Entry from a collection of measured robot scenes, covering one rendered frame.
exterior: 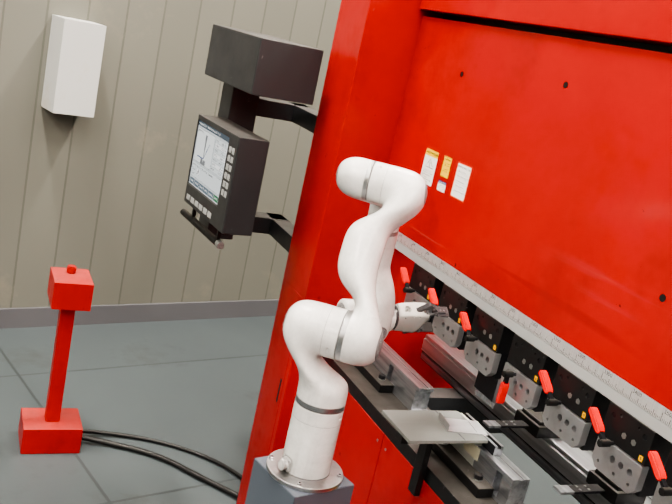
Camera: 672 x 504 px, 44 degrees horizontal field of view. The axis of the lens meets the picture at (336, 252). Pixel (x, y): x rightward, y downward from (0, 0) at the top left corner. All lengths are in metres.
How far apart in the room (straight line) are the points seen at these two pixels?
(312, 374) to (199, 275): 3.72
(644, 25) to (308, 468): 1.30
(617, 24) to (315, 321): 1.03
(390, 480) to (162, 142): 3.04
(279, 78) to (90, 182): 2.27
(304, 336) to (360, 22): 1.42
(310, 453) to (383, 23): 1.59
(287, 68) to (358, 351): 1.42
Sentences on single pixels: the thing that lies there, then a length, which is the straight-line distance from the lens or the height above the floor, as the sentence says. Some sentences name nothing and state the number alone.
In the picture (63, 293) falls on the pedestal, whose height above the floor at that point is 0.75.
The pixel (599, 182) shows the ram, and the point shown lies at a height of 1.81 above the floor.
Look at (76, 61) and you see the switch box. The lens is 4.73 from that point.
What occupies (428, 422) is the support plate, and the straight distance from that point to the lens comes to 2.53.
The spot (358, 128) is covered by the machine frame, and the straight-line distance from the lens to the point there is 3.04.
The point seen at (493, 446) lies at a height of 1.00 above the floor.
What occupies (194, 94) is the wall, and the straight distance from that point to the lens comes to 5.25.
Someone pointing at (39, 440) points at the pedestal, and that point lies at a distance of 3.97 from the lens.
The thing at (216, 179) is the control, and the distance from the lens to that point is 3.18.
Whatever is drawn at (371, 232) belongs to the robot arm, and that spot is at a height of 1.60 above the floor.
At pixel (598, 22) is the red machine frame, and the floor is 2.19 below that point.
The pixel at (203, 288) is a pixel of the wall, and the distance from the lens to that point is 5.68.
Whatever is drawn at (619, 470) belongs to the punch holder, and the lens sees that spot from 2.10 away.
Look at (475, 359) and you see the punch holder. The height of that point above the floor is 1.20.
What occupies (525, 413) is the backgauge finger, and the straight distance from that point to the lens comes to 2.74.
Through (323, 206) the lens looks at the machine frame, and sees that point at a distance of 3.07.
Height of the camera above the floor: 2.03
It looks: 14 degrees down
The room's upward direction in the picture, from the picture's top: 13 degrees clockwise
